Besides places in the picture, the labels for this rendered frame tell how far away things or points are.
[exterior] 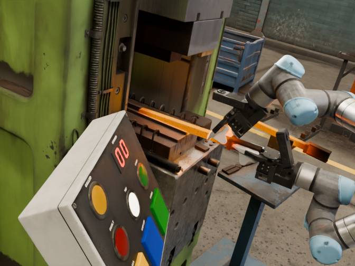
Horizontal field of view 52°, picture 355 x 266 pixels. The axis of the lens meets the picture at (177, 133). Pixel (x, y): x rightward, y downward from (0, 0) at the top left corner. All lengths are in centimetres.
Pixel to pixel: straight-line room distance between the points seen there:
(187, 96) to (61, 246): 102
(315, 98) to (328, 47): 767
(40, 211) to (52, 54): 45
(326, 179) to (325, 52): 764
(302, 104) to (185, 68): 61
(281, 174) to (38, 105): 71
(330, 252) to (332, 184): 19
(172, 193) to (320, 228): 44
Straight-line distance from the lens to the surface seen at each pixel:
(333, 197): 111
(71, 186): 54
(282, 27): 889
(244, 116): 111
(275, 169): 112
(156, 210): 78
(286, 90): 99
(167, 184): 114
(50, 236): 54
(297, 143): 151
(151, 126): 122
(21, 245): 141
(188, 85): 145
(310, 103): 96
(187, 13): 96
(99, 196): 57
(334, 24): 862
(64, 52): 86
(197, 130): 119
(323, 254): 104
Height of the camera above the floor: 151
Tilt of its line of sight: 26 degrees down
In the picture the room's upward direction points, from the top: 11 degrees clockwise
